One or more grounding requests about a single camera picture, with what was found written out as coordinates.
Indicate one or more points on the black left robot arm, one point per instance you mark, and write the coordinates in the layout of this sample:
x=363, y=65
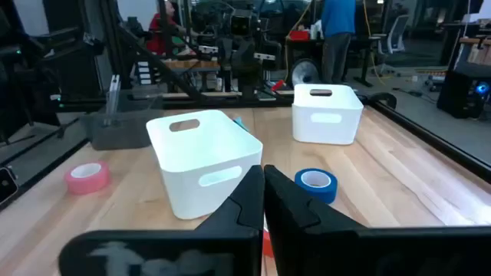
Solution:
x=245, y=57

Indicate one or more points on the standing person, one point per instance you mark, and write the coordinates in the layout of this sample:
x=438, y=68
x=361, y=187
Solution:
x=337, y=23

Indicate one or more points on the red box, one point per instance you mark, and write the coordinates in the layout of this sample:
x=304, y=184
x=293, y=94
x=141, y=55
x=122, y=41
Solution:
x=299, y=35

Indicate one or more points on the seated person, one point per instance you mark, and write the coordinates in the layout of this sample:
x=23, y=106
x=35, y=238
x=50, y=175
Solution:
x=157, y=34

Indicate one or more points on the red tape roll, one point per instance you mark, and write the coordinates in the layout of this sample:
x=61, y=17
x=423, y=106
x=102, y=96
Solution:
x=267, y=243

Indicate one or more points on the teal staple remover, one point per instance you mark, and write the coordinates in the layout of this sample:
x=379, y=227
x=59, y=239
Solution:
x=241, y=123

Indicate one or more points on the black metal table frame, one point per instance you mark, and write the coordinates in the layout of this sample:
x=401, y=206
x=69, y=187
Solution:
x=192, y=102

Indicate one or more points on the black computer tower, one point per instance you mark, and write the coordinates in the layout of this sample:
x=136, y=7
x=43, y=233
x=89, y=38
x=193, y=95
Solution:
x=456, y=96

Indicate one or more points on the white office chair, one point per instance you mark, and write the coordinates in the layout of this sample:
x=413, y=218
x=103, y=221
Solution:
x=395, y=36

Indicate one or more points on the dark grey plastic bin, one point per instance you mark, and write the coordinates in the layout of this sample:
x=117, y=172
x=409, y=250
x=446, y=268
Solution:
x=119, y=136

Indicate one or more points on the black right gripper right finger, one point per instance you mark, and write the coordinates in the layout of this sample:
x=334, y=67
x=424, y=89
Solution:
x=307, y=245

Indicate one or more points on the pink tape roll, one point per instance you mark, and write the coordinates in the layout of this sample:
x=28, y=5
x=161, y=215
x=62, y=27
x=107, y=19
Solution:
x=86, y=184

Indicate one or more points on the blue tape roll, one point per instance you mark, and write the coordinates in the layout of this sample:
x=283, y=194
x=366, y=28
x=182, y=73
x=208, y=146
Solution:
x=324, y=193

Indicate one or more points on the white plastic bin with tapes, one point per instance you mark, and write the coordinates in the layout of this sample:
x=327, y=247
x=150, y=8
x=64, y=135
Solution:
x=203, y=153

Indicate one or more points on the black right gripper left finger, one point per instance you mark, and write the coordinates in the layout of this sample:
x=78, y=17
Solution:
x=245, y=214

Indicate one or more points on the clear acrylic stand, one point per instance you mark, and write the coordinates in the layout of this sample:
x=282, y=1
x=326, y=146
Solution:
x=113, y=99

